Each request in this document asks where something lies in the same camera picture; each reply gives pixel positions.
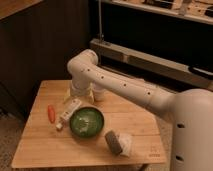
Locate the white crumpled cloth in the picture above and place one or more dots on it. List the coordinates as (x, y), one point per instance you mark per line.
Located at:
(125, 141)

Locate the wooden table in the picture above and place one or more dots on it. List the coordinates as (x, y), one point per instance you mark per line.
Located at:
(42, 146)

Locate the metal pole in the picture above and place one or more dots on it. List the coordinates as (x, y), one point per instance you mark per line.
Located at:
(101, 36)

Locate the green bowl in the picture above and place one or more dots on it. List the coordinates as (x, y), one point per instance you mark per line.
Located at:
(86, 122)

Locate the grey sponge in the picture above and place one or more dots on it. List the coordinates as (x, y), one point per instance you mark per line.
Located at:
(113, 143)

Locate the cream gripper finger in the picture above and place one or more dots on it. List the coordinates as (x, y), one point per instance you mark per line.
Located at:
(90, 97)
(67, 96)

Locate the wooden shelf unit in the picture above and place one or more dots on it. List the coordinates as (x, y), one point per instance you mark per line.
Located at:
(170, 38)

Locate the white cup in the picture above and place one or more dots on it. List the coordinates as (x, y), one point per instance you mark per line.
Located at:
(98, 92)

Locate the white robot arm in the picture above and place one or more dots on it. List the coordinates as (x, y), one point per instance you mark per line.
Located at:
(191, 110)

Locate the orange red pepper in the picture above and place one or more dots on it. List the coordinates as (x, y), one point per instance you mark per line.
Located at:
(51, 113)

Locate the dark wooden cabinet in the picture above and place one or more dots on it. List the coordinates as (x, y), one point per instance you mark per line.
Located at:
(35, 45)

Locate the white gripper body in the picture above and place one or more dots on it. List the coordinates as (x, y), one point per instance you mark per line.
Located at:
(79, 87)

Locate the white plastic bottle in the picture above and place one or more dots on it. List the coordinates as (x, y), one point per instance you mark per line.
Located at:
(66, 115)

